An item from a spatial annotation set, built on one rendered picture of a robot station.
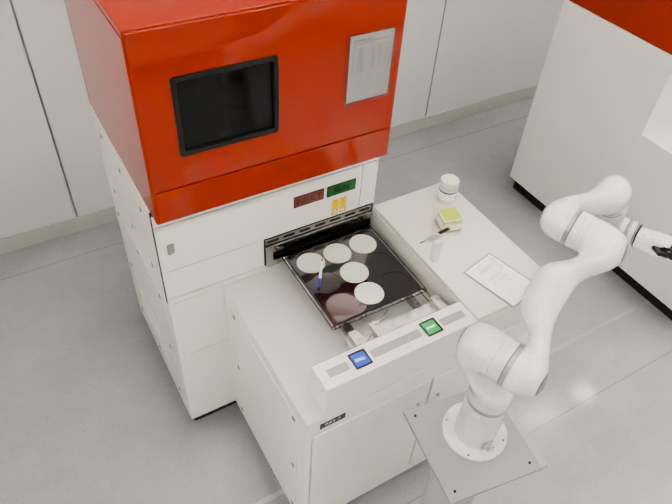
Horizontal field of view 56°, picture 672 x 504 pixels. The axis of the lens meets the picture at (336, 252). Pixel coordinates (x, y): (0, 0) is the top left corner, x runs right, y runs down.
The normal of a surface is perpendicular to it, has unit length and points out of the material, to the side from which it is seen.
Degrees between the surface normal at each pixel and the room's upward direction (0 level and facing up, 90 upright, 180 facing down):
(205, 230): 90
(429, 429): 2
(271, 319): 0
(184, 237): 90
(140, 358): 0
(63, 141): 90
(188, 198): 90
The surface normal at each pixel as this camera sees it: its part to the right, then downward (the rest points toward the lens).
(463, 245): 0.05, -0.71
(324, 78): 0.50, 0.62
